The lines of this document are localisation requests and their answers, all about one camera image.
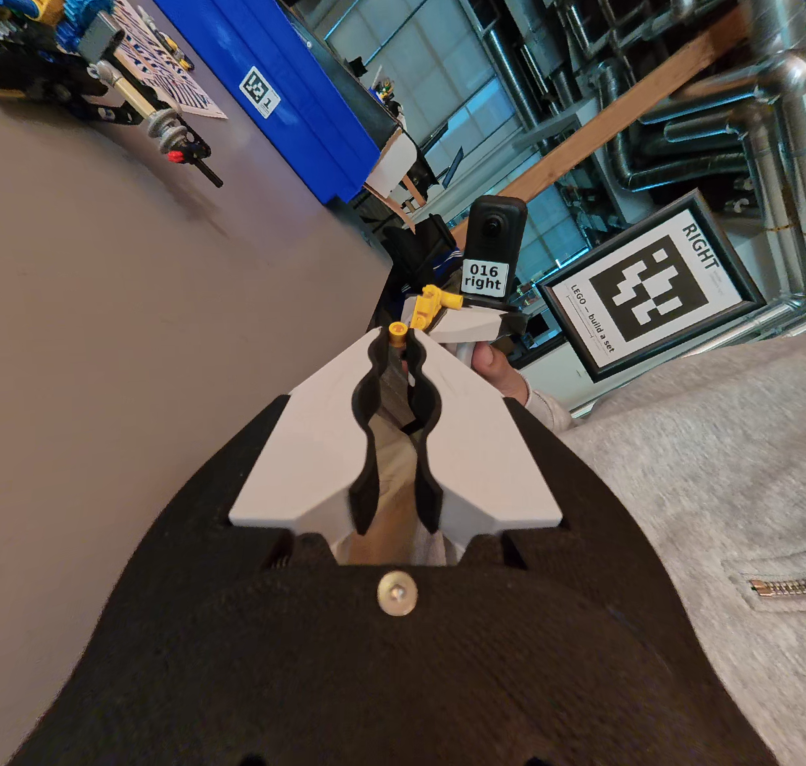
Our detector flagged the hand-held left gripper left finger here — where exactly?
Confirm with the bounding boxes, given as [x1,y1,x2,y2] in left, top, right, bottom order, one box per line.
[228,328,386,565]

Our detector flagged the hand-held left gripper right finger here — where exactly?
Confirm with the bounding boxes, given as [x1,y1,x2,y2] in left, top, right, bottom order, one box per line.
[405,330,563,565]

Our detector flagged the yellow lego connector piece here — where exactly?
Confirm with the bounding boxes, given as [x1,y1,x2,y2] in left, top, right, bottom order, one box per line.
[411,284,462,331]

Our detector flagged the dark grey lego piece yellow pin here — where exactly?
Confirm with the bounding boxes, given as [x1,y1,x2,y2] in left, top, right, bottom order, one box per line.
[378,322,419,432]

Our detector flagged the person's right forearm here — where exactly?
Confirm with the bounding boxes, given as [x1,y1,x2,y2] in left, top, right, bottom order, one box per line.
[521,387,575,432]

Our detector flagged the small lego figure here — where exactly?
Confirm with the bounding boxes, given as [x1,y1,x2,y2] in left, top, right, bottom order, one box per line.
[372,78,404,117]

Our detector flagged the small yellow black lego piece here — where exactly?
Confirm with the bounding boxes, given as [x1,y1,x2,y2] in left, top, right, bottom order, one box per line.
[154,31,195,71]

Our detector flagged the multicoloured lego vehicle model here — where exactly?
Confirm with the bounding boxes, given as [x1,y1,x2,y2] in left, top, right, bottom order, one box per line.
[0,0,224,189]

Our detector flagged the person's right hand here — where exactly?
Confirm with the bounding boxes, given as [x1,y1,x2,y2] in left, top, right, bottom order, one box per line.
[472,343,531,405]

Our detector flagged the dark bag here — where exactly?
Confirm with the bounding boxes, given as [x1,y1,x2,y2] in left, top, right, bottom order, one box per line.
[384,214,463,301]

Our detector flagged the black framed marker sign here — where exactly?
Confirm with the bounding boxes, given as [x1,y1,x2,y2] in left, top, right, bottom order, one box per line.
[538,190,767,383]

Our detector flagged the wooden ceiling beam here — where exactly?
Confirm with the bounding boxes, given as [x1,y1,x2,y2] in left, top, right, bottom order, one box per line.
[450,10,750,241]

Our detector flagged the person's grey zip hoodie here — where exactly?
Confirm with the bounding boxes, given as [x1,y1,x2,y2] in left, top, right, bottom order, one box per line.
[554,332,806,766]

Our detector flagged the metal ventilation pipes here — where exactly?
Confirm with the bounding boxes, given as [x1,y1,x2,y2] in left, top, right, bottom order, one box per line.
[441,0,806,339]

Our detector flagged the blue plastic bin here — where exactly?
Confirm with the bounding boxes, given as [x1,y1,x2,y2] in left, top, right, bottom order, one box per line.
[148,0,382,204]

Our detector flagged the zebra striped paper sheet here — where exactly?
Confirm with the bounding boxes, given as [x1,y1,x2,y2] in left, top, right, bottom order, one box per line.
[63,0,229,120]

